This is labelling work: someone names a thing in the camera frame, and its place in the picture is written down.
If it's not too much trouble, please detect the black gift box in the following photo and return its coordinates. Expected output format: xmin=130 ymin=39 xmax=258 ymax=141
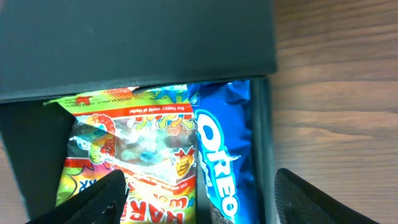
xmin=1 ymin=0 xmax=277 ymax=223

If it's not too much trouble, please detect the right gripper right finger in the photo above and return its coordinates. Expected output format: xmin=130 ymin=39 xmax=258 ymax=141
xmin=274 ymin=168 xmax=378 ymax=224

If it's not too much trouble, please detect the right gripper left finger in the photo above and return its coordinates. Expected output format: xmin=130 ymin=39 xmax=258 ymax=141
xmin=27 ymin=170 xmax=127 ymax=224

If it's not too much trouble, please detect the blue Oreo cookie pack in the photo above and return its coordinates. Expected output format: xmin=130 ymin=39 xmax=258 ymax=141
xmin=187 ymin=80 xmax=260 ymax=224

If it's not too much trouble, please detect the green Haribo gummy bag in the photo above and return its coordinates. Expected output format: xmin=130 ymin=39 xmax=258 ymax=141
xmin=56 ymin=85 xmax=197 ymax=223

